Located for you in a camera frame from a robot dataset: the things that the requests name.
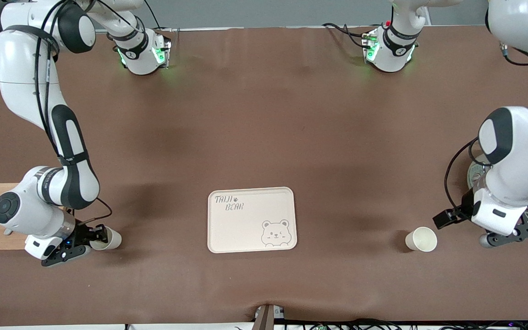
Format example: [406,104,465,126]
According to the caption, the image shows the white IKEA cup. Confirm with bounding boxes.
[405,227,438,253]
[91,227,122,251]

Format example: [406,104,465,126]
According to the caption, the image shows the grey-green electric cooking pot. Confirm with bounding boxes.
[467,156,528,214]

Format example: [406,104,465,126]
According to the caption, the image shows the beige bear print tray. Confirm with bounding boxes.
[207,187,298,253]

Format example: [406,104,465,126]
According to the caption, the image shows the metal table clamp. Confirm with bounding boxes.
[251,304,285,330]

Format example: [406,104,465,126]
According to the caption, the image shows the brown table cloth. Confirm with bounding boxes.
[0,25,528,327]

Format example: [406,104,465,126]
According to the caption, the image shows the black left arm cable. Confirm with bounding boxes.
[443,41,528,216]

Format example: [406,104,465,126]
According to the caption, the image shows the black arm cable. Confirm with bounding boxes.
[34,0,113,225]
[443,41,528,216]

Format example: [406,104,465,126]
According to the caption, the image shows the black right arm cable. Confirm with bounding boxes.
[34,0,113,225]

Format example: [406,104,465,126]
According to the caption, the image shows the black base cables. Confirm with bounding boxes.
[322,22,374,49]

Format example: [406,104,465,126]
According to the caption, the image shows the black base cable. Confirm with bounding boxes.
[143,0,173,43]

